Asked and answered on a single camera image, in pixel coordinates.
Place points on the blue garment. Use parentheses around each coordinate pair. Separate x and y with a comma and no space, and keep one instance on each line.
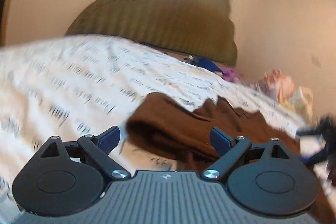
(203,63)

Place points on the purple pink garment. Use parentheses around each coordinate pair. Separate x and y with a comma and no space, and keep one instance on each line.
(229,74)

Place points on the brown cloth garment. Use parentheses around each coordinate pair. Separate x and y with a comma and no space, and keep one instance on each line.
(162,126)

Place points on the olive green scalloped headboard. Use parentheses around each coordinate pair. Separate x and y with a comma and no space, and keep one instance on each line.
(198,27)

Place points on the white script-print bed cover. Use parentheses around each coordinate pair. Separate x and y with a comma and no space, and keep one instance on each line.
(55,91)

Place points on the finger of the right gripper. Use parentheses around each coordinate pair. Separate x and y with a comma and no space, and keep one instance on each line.
(326,129)

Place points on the cream yellow blanket pile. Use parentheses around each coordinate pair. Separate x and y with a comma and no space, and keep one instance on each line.
(301,102)

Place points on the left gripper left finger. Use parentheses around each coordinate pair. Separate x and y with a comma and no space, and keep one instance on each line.
(96,151)

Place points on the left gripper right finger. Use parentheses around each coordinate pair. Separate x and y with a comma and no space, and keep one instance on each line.
(232,152)

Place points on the peach pink clothes pile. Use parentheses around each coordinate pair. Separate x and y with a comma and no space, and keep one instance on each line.
(278,86)

